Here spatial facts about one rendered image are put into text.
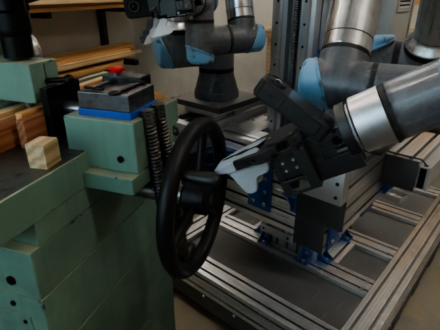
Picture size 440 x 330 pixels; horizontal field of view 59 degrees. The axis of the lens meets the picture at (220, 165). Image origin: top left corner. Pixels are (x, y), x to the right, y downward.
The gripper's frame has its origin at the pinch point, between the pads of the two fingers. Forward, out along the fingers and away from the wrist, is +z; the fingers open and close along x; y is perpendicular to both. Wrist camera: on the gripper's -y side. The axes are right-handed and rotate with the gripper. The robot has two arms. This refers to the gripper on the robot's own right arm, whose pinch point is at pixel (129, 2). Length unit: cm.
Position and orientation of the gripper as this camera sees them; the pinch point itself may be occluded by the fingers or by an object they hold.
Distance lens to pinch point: 80.0
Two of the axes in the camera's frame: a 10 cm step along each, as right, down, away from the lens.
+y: 9.3, -0.2, -3.6
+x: 1.5, 9.3, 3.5
